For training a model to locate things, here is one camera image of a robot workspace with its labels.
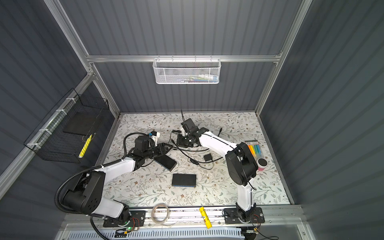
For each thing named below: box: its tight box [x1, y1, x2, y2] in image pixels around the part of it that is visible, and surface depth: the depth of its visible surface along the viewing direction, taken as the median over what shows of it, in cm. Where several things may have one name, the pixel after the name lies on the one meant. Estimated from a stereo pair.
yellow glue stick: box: [199, 206, 212, 229], surface depth 74 cm
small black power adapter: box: [203, 153, 213, 162], surface depth 96 cm
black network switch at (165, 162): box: [154, 154, 177, 172], surface depth 94 cm
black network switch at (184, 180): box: [172, 173, 197, 188], surface depth 86 cm
